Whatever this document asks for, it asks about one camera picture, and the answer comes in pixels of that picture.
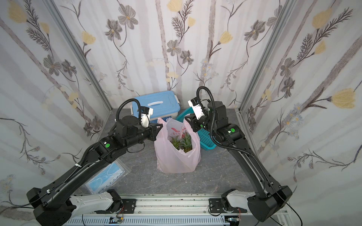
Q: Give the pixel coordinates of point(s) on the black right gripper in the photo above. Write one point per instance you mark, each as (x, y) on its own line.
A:
(193, 122)

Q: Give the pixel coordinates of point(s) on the pineapple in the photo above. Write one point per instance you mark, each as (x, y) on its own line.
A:
(176, 142)
(186, 142)

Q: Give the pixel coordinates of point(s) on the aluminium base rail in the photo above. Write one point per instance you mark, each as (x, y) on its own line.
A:
(177, 210)

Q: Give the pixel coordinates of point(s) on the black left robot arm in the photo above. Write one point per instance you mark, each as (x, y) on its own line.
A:
(56, 203)

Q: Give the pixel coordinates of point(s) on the pineapple front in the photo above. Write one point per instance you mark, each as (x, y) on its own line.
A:
(186, 142)

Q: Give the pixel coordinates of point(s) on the blue face mask pack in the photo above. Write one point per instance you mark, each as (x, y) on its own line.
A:
(107, 177)

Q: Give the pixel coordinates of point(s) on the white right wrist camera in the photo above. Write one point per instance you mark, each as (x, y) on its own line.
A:
(196, 107)

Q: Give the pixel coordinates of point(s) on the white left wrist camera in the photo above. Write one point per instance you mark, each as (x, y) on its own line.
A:
(146, 113)

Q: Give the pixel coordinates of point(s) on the white box blue lid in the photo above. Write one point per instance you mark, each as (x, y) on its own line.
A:
(164, 104)

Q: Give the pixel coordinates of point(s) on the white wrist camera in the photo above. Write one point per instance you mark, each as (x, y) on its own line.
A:
(196, 107)
(146, 113)

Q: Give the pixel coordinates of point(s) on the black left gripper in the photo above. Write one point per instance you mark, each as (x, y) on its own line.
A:
(154, 131)

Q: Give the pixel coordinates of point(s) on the teal plastic basket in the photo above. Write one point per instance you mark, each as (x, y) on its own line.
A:
(205, 141)

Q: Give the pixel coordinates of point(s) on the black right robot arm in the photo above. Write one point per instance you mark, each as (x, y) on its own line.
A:
(269, 195)

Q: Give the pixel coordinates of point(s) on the pink printed plastic bag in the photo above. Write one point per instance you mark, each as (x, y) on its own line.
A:
(171, 160)

